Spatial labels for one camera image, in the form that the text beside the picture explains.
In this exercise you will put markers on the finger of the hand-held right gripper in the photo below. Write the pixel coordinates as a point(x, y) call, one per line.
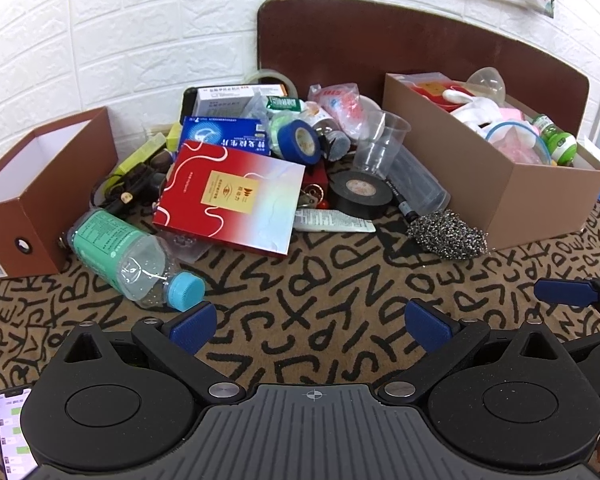
point(565, 291)

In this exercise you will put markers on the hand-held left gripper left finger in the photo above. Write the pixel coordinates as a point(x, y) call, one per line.
point(196, 327)

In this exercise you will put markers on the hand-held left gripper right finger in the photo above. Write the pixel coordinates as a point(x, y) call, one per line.
point(426, 325)

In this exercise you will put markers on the tan cardboard box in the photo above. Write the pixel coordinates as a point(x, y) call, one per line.
point(545, 205)

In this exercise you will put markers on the steel wool scrubber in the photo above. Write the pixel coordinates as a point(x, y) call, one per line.
point(447, 237)

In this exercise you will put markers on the red gift box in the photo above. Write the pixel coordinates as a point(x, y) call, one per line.
point(220, 195)

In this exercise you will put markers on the white tube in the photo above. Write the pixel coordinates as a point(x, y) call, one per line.
point(330, 221)

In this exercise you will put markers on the black tape roll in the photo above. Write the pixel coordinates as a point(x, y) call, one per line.
point(345, 201)

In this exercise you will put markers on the ribbed clear plastic container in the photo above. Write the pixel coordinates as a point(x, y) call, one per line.
point(422, 185)

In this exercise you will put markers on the blue rim clear container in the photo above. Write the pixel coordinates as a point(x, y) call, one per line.
point(517, 142)

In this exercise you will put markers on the letter print mat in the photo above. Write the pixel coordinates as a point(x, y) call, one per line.
point(330, 280)

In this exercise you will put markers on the green label water bottle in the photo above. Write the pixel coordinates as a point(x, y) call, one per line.
point(115, 250)

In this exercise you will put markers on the black marker pen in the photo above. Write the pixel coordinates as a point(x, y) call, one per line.
point(398, 198)

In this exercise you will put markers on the brown shoe box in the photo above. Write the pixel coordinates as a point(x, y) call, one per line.
point(55, 225)

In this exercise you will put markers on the clear plastic cup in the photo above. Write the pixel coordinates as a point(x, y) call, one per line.
point(380, 155)

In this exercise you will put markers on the yellow green plastic case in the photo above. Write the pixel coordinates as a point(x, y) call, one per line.
point(140, 156)

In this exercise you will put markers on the blue medicine box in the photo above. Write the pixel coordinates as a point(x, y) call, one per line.
point(215, 132)

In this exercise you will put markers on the small jar dark lid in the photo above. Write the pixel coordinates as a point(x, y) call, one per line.
point(336, 146)

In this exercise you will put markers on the white plush toy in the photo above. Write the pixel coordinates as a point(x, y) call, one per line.
point(472, 107)

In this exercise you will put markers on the smartphone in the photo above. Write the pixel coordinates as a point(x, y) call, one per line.
point(15, 425)

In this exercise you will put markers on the blue tape roll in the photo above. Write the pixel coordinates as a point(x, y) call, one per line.
point(287, 142)

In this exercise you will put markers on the clear plastic bowl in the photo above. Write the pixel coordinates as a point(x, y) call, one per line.
point(486, 82)

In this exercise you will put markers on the white medicine box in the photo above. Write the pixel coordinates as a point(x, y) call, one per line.
point(225, 100)

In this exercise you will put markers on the red plastic item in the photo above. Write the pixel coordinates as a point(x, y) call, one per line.
point(430, 94)

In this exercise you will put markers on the red print plastic bag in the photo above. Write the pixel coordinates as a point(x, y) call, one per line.
point(340, 105)

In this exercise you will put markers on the green sachet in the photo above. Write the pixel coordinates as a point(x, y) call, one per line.
point(282, 104)

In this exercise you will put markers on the clear tape roll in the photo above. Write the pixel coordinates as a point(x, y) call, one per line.
point(252, 76)

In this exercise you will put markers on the brown wooden board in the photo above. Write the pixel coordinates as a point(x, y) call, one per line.
point(360, 40)

